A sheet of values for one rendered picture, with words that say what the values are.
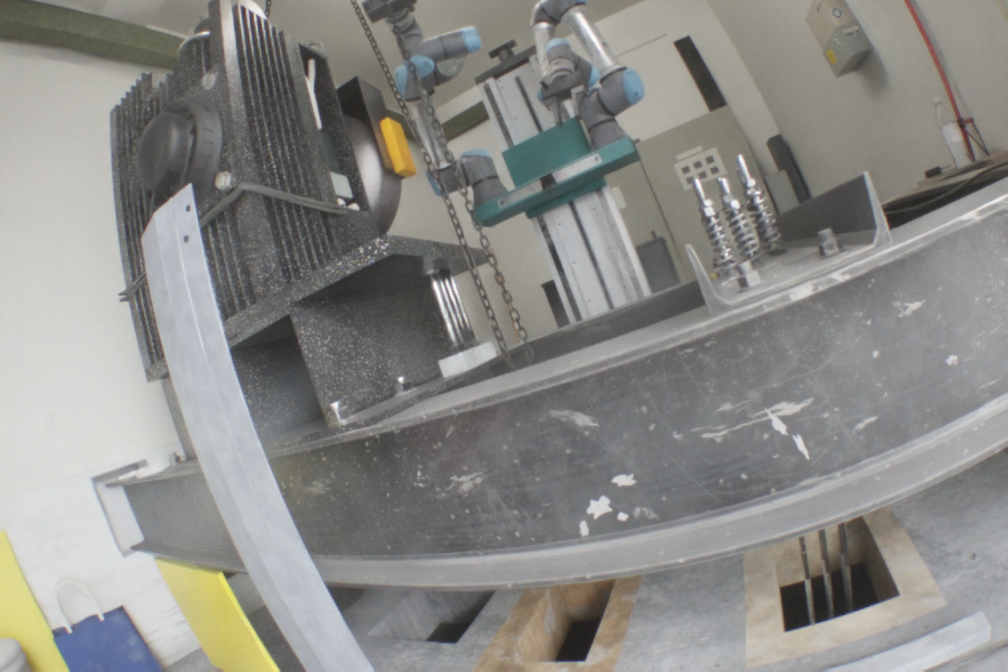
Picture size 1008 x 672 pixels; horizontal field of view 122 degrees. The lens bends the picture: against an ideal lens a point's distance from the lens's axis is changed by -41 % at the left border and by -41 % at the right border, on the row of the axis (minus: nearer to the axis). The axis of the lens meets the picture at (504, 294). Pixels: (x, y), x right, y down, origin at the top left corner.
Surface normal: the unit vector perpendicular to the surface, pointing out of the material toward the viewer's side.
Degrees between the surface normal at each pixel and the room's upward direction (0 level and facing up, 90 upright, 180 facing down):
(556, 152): 90
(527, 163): 90
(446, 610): 90
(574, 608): 90
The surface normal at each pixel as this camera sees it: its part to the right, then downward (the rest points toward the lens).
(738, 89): -0.40, 0.08
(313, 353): 0.85, -0.34
